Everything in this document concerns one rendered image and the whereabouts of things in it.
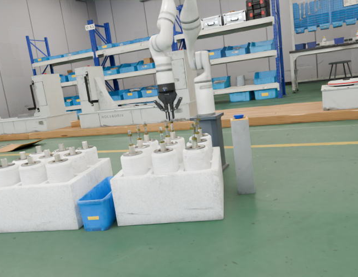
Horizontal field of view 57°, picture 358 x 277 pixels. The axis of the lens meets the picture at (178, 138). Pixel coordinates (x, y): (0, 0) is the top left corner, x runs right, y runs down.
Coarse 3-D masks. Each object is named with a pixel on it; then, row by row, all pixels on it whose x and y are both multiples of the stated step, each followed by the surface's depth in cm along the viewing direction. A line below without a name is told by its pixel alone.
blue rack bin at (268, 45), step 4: (268, 40) 583; (272, 40) 550; (252, 44) 576; (256, 44) 593; (260, 44) 590; (264, 44) 587; (268, 44) 539; (272, 44) 550; (252, 48) 551; (256, 48) 549; (260, 48) 546; (264, 48) 544; (268, 48) 541; (272, 48) 551; (252, 52) 553; (256, 52) 551
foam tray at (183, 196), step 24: (216, 168) 115; (120, 192) 118; (144, 192) 117; (168, 192) 116; (192, 192) 115; (216, 192) 113; (120, 216) 120; (144, 216) 119; (168, 216) 117; (192, 216) 116; (216, 216) 115
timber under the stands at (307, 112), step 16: (224, 112) 372; (240, 112) 353; (256, 112) 335; (272, 112) 318; (288, 112) 304; (304, 112) 291; (320, 112) 279; (336, 112) 273; (352, 112) 268; (64, 128) 431; (80, 128) 404; (96, 128) 381; (112, 128) 369; (128, 128) 360; (144, 128) 352; (176, 128) 337
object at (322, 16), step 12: (324, 0) 608; (336, 0) 600; (312, 12) 620; (324, 12) 612; (336, 12) 604; (348, 12) 597; (300, 24) 632; (312, 24) 624; (312, 48) 575; (324, 48) 570; (336, 48) 563; (348, 48) 609
